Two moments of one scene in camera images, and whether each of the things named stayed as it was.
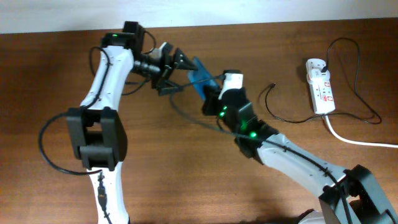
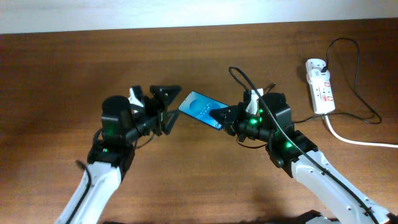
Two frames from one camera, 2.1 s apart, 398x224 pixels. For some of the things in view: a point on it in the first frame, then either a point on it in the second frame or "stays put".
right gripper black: (212, 101) to (238, 125)
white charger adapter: (316, 74) stays put
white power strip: (322, 94) stays put
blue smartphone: (201, 78) to (199, 106)
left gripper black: (167, 68) to (157, 108)
